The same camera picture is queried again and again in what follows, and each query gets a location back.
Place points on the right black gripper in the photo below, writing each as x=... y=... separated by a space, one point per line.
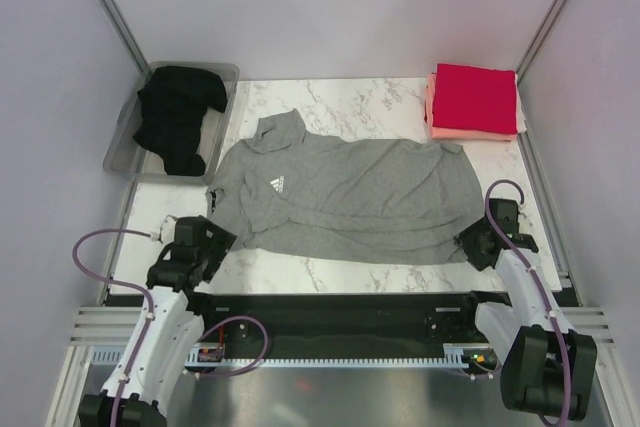
x=479 y=261

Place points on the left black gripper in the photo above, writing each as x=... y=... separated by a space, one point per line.
x=220 y=243

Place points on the clear plastic bin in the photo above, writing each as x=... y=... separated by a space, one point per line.
x=126 y=158

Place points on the grey t shirt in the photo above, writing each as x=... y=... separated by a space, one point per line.
x=380 y=201

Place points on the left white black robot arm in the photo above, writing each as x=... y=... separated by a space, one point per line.
x=139 y=390

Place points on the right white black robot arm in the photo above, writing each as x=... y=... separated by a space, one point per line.
x=546 y=367

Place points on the pink folded t shirt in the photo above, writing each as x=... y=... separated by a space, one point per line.
x=441 y=133

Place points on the red folded t shirt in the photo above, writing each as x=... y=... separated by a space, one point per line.
x=474 y=98

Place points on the black t shirt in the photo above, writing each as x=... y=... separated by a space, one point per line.
x=174 y=102

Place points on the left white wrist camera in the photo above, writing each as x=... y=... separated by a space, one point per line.
x=164 y=232

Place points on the white slotted cable duct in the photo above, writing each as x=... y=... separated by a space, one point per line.
x=451 y=357

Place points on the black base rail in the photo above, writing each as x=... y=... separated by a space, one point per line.
x=336 y=325

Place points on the left aluminium frame post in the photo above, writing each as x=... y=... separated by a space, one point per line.
x=124 y=32

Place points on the aluminium frame post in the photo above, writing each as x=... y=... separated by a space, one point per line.
x=540 y=37
x=124 y=32

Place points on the right aluminium frame post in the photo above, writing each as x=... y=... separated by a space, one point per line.
x=540 y=37

